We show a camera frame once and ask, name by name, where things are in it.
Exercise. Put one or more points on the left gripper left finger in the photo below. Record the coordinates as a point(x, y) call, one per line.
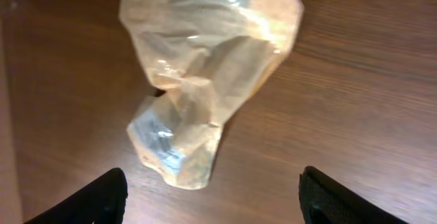
point(102, 201)

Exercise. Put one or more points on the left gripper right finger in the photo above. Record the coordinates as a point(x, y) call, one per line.
point(325, 201)

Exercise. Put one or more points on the clear plastic pouch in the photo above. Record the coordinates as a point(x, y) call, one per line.
point(208, 57)

